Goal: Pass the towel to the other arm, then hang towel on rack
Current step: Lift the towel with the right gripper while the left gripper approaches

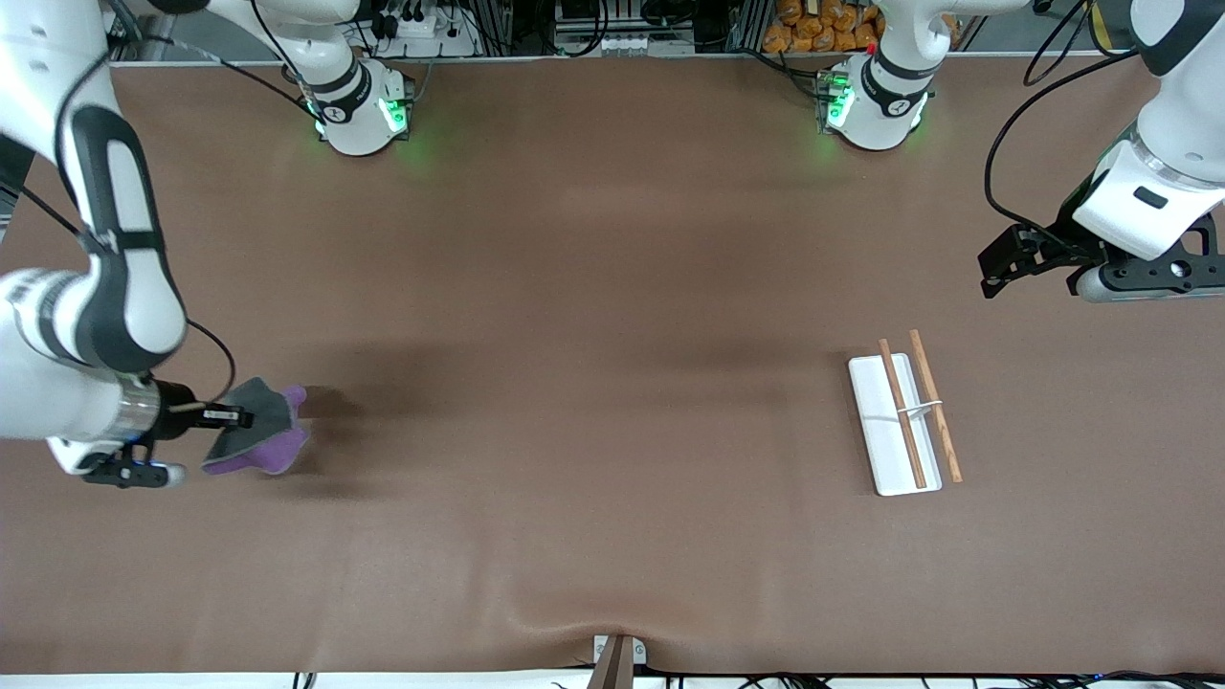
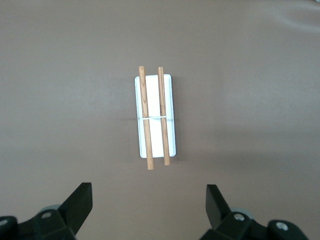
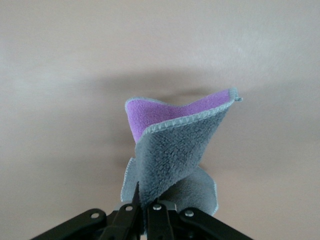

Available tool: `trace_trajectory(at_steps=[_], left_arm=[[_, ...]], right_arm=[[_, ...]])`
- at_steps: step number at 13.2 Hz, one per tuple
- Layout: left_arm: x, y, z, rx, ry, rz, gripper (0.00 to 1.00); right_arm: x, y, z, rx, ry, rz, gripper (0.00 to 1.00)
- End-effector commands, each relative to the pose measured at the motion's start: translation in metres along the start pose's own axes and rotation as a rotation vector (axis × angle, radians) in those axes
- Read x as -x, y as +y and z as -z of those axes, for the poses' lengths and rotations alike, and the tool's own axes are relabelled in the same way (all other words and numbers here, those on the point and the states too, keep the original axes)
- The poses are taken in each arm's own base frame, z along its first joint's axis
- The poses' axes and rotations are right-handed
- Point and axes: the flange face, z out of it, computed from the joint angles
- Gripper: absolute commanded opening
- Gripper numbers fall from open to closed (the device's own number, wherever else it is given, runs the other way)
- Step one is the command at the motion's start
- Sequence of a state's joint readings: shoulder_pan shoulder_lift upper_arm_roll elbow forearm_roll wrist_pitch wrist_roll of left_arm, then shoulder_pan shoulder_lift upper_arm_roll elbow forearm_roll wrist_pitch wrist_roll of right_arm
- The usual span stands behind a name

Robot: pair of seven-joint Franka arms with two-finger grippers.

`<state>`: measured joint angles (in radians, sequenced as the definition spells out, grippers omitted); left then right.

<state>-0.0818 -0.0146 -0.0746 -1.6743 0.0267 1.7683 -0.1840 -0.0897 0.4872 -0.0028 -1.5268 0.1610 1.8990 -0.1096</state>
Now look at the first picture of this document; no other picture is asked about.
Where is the grey and purple towel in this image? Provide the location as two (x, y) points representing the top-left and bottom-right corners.
(201, 376), (312, 478)

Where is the wooden rack rod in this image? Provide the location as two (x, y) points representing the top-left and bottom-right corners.
(879, 339), (928, 490)

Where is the white rack base tray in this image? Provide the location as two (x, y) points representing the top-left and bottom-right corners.
(848, 354), (944, 497)

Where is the wooden chopsticks pair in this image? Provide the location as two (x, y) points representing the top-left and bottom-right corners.
(908, 329), (964, 483)

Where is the brown table mat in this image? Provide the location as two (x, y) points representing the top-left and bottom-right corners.
(0, 53), (1225, 677)

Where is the white power strip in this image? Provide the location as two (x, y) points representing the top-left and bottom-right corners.
(367, 0), (482, 58)

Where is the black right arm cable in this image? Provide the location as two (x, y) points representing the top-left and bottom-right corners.
(0, 0), (317, 408)

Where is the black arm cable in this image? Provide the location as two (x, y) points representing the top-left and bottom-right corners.
(0, 0), (317, 408)
(985, 48), (1149, 235)

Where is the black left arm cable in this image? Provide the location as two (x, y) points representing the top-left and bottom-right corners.
(985, 48), (1149, 235)

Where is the aluminium frame post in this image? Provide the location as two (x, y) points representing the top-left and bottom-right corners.
(481, 0), (523, 55)
(724, 0), (767, 55)

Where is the aluminium frame profile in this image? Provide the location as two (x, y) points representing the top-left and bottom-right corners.
(100, 0), (146, 66)

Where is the front camera mount bracket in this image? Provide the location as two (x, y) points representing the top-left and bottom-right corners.
(589, 633), (648, 689)

